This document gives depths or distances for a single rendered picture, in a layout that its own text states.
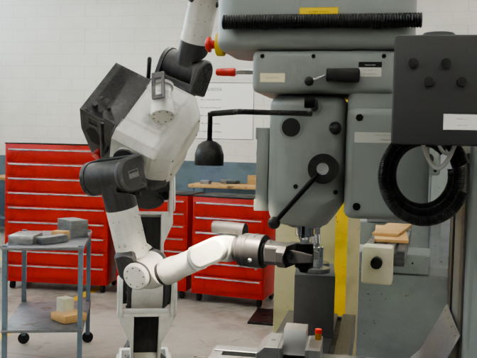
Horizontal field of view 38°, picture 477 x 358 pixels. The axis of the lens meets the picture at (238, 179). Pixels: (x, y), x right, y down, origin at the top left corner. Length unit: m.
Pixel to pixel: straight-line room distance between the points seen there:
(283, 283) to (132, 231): 1.73
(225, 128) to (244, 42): 9.37
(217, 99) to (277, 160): 9.41
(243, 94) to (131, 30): 2.13
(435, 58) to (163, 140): 0.88
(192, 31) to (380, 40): 0.68
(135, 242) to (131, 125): 0.33
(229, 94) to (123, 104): 9.02
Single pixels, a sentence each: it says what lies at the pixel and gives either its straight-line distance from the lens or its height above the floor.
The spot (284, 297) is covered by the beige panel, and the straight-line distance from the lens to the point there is 3.58.
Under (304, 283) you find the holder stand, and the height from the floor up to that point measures 1.10.
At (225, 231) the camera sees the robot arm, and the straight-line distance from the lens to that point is 1.85.
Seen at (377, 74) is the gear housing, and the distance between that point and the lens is 1.63.
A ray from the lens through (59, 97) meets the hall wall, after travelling 11.99.
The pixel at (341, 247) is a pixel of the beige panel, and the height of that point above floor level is 1.00.
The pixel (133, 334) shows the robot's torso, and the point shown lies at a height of 0.86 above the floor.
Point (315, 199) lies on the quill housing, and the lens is 1.66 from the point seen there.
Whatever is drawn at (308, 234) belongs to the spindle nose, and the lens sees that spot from 1.75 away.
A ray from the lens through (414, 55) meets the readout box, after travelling 1.39.
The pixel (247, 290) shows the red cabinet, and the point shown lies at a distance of 6.46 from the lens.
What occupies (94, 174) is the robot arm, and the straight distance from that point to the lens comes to 1.95.
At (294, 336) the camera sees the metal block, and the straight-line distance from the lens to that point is 1.65.
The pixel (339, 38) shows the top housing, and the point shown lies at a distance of 1.64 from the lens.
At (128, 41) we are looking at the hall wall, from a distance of 11.60.
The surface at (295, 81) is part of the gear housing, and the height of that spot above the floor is 1.66.
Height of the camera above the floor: 1.51
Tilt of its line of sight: 3 degrees down
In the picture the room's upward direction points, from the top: 1 degrees clockwise
